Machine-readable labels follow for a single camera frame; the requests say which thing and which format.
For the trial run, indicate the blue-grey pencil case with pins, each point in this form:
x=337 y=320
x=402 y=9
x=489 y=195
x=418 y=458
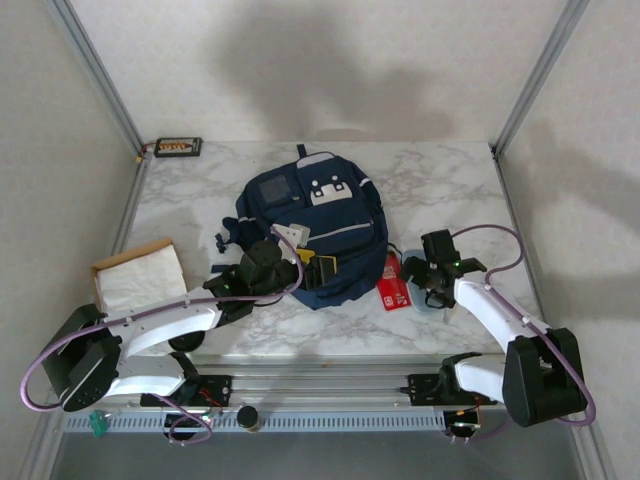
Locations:
x=419 y=302

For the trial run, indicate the red card package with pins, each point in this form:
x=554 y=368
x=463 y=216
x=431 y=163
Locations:
x=392 y=290

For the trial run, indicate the navy blue student backpack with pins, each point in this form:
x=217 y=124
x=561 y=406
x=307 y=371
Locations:
x=340 y=215

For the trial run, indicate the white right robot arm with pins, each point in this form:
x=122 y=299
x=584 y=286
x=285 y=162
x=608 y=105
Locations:
x=490 y=315

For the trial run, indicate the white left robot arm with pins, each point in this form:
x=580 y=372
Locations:
x=165 y=325

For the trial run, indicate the black round disc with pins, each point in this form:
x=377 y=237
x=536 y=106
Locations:
x=187 y=342

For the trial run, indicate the brown cardboard box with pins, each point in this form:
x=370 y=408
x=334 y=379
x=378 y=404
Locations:
x=162 y=246

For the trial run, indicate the aluminium mounting rails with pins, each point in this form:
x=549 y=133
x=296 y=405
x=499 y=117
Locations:
x=325 y=385

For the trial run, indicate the white crumpled paper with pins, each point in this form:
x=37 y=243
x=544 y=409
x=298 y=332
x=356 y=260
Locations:
x=140 y=280

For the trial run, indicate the black round knob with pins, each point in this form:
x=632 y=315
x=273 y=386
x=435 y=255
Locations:
x=248 y=419

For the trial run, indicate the small electronics board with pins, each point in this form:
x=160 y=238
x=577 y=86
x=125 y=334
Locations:
x=212 y=416
x=462 y=425

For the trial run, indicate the black battery charger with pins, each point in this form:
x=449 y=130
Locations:
x=177 y=147

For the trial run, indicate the green plug connector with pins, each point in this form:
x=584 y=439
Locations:
x=99 y=424

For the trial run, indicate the aluminium table side rail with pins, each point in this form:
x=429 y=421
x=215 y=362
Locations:
x=510 y=200
x=131 y=200

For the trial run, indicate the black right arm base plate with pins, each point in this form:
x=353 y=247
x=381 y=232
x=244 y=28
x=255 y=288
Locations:
x=425 y=390

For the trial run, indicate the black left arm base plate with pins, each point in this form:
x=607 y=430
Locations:
x=220 y=390

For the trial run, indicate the aluminium frame post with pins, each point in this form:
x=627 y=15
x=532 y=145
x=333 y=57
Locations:
x=95 y=75
x=540 y=70

